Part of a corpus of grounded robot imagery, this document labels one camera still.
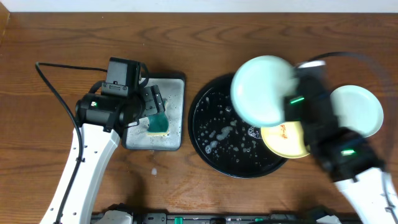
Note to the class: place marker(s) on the light blue plate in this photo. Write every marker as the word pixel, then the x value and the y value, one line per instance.
pixel 357 109
pixel 258 90

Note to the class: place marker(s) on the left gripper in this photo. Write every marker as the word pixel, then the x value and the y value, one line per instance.
pixel 155 101

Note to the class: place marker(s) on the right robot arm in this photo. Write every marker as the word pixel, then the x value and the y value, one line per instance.
pixel 345 155

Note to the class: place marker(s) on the black round serving tray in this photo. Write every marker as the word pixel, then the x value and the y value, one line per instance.
pixel 223 140

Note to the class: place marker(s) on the rectangular metal soap tray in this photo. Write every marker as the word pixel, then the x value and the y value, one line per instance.
pixel 172 89

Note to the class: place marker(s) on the yellow plate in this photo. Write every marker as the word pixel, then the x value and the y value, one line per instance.
pixel 286 140

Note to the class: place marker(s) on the green yellow sponge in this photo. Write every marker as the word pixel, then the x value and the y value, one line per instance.
pixel 158 124

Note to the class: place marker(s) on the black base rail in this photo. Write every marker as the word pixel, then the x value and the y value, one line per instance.
pixel 122 213

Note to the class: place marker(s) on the white foam blob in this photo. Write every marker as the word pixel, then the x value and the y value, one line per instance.
pixel 154 171

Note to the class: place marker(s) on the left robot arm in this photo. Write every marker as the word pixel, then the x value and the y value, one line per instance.
pixel 101 119

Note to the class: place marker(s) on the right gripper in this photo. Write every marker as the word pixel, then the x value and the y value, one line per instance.
pixel 293 112

